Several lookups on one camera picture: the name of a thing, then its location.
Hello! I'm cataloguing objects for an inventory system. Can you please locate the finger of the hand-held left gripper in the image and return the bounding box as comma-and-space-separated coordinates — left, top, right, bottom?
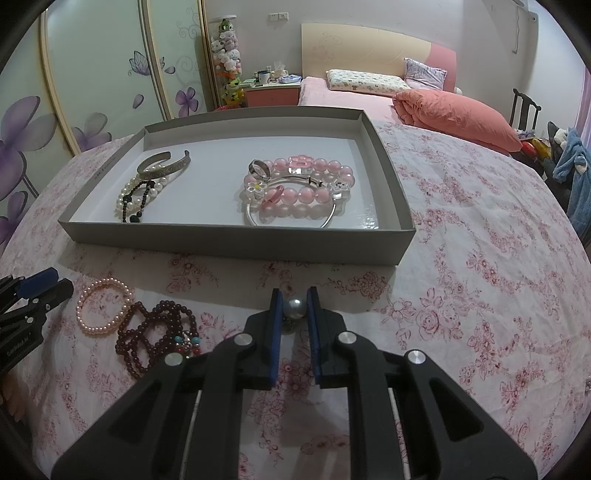
14, 278, 75, 320
0, 268, 59, 301

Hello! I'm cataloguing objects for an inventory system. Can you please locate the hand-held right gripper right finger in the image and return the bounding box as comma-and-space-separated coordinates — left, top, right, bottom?
306, 286, 539, 480

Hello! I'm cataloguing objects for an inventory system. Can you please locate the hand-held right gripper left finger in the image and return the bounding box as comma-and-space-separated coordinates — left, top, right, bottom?
51, 287, 284, 480

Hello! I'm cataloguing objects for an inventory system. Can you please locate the large pearl pendant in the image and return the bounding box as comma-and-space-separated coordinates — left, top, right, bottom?
283, 296, 309, 334

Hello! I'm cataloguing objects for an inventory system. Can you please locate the pink pearl bracelet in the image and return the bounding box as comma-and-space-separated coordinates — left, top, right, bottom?
76, 278, 134, 336

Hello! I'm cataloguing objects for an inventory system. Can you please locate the dark red bead strand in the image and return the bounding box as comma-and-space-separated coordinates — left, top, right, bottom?
116, 300, 204, 380

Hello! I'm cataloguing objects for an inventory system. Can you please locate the thin silver bangle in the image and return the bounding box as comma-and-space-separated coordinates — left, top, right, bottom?
245, 167, 339, 228

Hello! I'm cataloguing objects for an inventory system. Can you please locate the black bead bracelet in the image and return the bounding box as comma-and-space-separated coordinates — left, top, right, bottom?
121, 180, 155, 224

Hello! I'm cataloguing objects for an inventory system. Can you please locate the white pearl bracelet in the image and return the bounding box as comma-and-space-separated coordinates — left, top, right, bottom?
115, 178, 166, 214

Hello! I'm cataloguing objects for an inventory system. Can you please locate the grey cardboard box tray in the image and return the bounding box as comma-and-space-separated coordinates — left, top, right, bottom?
58, 106, 417, 267

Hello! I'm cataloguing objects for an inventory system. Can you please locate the large pink bead bracelet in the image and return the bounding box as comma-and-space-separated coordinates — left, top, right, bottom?
242, 156, 356, 220

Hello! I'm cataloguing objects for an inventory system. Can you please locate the wide silver cuff bangle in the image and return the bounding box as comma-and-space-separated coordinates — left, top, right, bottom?
136, 150, 191, 181

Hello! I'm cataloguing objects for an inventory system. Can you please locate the person's left hand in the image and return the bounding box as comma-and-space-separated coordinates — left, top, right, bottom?
0, 375, 31, 418

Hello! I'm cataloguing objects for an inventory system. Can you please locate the pink floral tablecloth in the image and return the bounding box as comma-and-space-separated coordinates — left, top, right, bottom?
0, 122, 591, 480

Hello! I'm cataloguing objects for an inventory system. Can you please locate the flower print sliding wardrobe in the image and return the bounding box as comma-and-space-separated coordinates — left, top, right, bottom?
0, 0, 221, 241

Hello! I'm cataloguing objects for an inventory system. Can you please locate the pink bed sheet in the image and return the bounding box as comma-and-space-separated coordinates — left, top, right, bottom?
298, 76, 403, 123

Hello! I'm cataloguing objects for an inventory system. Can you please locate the pink nightstand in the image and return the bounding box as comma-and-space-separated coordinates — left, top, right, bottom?
245, 76, 303, 108

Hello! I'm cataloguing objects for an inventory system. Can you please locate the white patterned pillow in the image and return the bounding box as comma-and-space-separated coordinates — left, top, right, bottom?
325, 69, 411, 96

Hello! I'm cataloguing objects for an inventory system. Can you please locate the folded pink duvet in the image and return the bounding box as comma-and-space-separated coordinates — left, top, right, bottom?
392, 89, 525, 155

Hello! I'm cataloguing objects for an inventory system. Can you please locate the tube of plush toys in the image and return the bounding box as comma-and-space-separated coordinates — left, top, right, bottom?
208, 16, 245, 110

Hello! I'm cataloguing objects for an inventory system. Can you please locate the purple patterned pillow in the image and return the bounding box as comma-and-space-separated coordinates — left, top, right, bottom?
404, 58, 448, 90

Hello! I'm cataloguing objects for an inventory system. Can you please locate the beige and pink headboard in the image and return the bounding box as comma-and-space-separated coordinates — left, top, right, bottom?
301, 23, 458, 91

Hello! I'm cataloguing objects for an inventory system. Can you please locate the dark wooden chair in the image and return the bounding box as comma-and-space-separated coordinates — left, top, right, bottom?
510, 89, 542, 136

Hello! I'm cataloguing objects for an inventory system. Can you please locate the blue plush robe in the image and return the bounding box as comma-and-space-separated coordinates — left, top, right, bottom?
551, 127, 591, 236

